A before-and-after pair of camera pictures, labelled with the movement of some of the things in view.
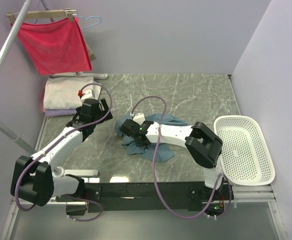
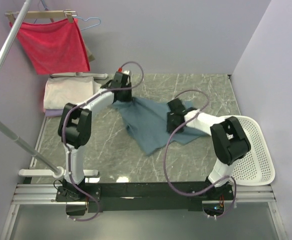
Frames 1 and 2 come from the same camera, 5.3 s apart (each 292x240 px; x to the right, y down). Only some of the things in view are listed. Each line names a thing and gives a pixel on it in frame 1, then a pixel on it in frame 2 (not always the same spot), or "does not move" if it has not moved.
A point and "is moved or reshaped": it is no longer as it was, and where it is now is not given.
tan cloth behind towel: [91, 55] does not move
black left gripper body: [100, 113] -> [127, 96]
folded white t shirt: [63, 92] does not move
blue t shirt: [157, 151] is moved or reshaped
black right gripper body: [138, 144] -> [171, 125]
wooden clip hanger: [44, 14] does not move
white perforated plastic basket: [245, 159] does not move
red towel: [55, 46] does not move
